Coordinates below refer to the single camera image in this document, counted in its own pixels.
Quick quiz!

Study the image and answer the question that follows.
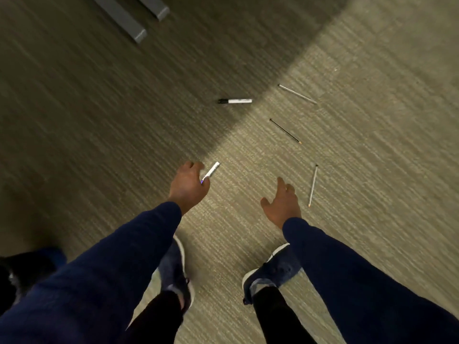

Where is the person's left blue shoe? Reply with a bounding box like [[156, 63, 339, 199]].
[[157, 236, 196, 314]]

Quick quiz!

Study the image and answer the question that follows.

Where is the person's left forearm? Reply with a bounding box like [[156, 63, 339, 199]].
[[0, 201, 182, 344]]

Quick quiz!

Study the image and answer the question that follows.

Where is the person's right blue shoe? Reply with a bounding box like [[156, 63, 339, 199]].
[[242, 243, 303, 306]]

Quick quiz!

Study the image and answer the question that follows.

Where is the person's left hand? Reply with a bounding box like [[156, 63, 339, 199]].
[[168, 161, 211, 216]]

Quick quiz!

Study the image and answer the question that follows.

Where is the person's right hand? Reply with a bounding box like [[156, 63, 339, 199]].
[[260, 177, 302, 230]]

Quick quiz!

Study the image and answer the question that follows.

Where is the short grey furniture foot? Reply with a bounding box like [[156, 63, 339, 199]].
[[136, 0, 170, 21]]

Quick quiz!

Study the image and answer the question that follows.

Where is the long grey furniture foot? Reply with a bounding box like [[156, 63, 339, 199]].
[[90, 0, 148, 43]]

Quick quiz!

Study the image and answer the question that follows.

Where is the person's leg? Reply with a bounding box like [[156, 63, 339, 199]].
[[118, 291, 184, 344], [252, 286, 318, 344]]

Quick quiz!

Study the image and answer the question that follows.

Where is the white marker with purple cap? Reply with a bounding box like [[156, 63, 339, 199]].
[[200, 161, 221, 185]]

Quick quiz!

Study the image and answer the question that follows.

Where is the person's right leg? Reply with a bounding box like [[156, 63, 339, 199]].
[[252, 286, 318, 344]]

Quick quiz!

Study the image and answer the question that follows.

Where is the white pencil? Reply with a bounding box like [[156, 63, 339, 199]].
[[278, 84, 318, 105], [308, 164, 319, 208]]

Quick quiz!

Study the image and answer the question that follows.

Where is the person's left leg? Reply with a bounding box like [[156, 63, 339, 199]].
[[118, 291, 184, 344]]

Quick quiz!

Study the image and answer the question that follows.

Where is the person's blue shoe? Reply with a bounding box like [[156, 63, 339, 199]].
[[242, 243, 303, 306], [157, 236, 196, 314]]

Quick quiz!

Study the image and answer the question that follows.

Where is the person's right forearm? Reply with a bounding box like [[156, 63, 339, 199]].
[[283, 217, 459, 344]]

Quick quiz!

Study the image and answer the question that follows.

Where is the black pencil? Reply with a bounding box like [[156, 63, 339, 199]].
[[269, 118, 302, 144]]

